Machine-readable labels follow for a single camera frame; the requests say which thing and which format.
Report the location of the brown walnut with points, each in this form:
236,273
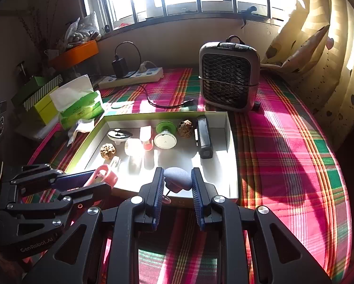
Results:
109,151
185,128

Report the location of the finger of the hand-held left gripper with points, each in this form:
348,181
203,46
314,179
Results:
88,193
76,179

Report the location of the dark green box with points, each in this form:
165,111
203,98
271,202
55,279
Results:
32,82

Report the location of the pile of plastic bags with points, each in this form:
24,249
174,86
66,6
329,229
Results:
82,32

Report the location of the black rectangular device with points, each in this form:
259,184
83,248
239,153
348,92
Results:
203,142

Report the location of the green tissue pack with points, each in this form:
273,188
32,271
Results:
79,109

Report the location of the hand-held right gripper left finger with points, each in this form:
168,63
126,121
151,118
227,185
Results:
159,195

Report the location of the green white cardboard box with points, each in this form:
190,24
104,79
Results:
218,165

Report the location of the crumpled white tissue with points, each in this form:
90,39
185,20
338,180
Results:
82,127

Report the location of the black charger adapter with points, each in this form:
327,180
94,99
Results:
119,66

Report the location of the green white suction holder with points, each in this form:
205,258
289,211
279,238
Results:
165,140

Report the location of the plaid cloth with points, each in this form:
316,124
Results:
283,153

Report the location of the cream heart print curtain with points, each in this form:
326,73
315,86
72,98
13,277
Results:
336,80

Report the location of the dried twig bouquet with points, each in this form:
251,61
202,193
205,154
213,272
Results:
44,35

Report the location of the orange container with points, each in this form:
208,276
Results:
76,54

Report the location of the cream heart print pillow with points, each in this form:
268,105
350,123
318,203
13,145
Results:
298,56

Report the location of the grey desktop heater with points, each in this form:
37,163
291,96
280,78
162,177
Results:
228,74

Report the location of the pink clip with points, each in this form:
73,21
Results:
106,174

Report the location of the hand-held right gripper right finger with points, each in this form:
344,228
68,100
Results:
196,198

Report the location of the grey mushroom shaped gadget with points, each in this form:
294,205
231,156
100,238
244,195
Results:
178,177

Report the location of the black white round gadget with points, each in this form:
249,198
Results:
117,134

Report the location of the white power strip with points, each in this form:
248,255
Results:
135,77

